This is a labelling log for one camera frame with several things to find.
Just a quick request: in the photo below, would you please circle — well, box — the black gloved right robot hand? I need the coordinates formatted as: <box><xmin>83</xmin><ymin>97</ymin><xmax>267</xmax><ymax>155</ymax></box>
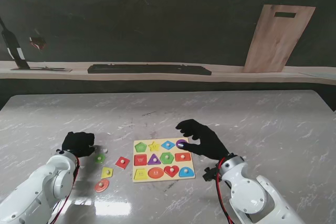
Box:
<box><xmin>175</xmin><ymin>119</ymin><xmax>229</xmax><ymax>161</ymax></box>

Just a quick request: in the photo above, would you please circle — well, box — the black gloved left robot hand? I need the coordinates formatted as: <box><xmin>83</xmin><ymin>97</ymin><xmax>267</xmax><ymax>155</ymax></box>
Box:
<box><xmin>61</xmin><ymin>131</ymin><xmax>95</xmax><ymax>158</ymax></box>

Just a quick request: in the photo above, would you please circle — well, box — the purple circle puzzle piece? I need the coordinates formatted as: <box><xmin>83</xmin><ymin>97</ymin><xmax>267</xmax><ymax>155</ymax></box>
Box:
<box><xmin>175</xmin><ymin>138</ymin><xmax>190</xmax><ymax>149</ymax></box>

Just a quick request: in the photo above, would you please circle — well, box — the orange rectangle puzzle piece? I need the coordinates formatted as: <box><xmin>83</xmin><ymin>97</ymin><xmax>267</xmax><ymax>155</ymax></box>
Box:
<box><xmin>174</xmin><ymin>152</ymin><xmax>192</xmax><ymax>163</ymax></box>

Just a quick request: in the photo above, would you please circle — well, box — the blue semicircle puzzle piece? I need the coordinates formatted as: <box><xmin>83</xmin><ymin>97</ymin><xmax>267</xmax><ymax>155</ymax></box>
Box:
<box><xmin>178</xmin><ymin>166</ymin><xmax>196</xmax><ymax>178</ymax></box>

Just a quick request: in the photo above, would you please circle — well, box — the yellow trapezoid puzzle piece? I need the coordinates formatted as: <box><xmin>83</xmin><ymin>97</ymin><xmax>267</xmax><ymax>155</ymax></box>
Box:
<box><xmin>101</xmin><ymin>166</ymin><xmax>114</xmax><ymax>180</ymax></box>

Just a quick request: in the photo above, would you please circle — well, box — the blue diamond puzzle piece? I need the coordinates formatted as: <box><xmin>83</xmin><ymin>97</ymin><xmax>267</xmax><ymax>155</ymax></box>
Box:
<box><xmin>160</xmin><ymin>140</ymin><xmax>176</xmax><ymax>151</ymax></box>

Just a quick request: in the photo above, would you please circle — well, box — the green hexagon puzzle piece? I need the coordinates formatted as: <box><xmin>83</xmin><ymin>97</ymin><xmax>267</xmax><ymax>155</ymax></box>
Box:
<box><xmin>159</xmin><ymin>152</ymin><xmax>175</xmax><ymax>165</ymax></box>

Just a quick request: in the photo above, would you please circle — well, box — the red heart puzzle piece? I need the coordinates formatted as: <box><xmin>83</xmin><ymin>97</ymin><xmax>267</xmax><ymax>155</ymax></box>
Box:
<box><xmin>163</xmin><ymin>165</ymin><xmax>180</xmax><ymax>178</ymax></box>

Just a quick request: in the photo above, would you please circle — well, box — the purple triangle puzzle piece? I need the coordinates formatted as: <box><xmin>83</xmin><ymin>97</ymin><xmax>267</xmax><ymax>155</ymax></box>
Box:
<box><xmin>147</xmin><ymin>153</ymin><xmax>162</xmax><ymax>166</ymax></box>

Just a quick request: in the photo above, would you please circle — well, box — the yellow wooden shape puzzle board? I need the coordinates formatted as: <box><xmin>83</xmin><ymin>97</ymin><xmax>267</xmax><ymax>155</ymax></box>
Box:
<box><xmin>132</xmin><ymin>137</ymin><xmax>197</xmax><ymax>184</ymax></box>

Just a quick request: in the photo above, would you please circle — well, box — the red square puzzle piece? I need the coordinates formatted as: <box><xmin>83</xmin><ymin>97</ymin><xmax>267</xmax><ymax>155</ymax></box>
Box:
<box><xmin>114</xmin><ymin>156</ymin><xmax>131</xmax><ymax>170</ymax></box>

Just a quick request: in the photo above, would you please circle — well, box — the orange oval puzzle piece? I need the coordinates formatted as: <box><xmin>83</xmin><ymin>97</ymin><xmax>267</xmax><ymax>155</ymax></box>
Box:
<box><xmin>94</xmin><ymin>178</ymin><xmax>110</xmax><ymax>193</ymax></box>

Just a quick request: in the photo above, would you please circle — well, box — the wooden cutting board with slot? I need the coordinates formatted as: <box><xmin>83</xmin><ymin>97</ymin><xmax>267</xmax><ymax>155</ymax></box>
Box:
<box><xmin>241</xmin><ymin>4</ymin><xmax>317</xmax><ymax>73</ymax></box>

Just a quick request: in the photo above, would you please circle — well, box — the light wooden shelf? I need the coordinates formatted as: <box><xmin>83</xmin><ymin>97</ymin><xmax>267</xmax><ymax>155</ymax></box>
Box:
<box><xmin>0</xmin><ymin>60</ymin><xmax>336</xmax><ymax>86</ymax></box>

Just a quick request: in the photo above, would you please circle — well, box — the flat tray under bottle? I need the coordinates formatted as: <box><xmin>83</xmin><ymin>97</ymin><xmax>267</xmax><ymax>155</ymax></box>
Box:
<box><xmin>10</xmin><ymin>66</ymin><xmax>73</xmax><ymax>73</ymax></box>

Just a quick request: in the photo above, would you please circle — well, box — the red wine glass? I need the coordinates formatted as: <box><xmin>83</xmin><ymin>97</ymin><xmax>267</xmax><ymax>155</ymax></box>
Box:
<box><xmin>28</xmin><ymin>35</ymin><xmax>47</xmax><ymax>51</ymax></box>

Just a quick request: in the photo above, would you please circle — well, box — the dark wine bottle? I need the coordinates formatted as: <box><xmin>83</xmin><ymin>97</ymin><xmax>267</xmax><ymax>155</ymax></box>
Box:
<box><xmin>0</xmin><ymin>16</ymin><xmax>31</xmax><ymax>70</ymax></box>

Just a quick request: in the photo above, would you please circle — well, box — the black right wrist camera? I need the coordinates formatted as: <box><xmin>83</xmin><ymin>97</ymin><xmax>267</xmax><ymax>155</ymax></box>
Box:
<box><xmin>202</xmin><ymin>166</ymin><xmax>218</xmax><ymax>182</ymax></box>

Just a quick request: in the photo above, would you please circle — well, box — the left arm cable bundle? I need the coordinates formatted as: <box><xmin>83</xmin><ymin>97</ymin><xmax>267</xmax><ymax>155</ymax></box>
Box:
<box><xmin>49</xmin><ymin>157</ymin><xmax>81</xmax><ymax>224</ymax></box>

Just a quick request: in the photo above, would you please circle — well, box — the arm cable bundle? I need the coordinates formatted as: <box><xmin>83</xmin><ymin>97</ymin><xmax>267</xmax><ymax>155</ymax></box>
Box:
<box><xmin>215</xmin><ymin>159</ymin><xmax>234</xmax><ymax>224</ymax></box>
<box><xmin>49</xmin><ymin>157</ymin><xmax>81</xmax><ymax>224</ymax></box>

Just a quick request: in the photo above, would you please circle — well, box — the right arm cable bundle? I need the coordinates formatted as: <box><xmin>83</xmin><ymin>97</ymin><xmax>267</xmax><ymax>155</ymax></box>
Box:
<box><xmin>215</xmin><ymin>159</ymin><xmax>234</xmax><ymax>224</ymax></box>

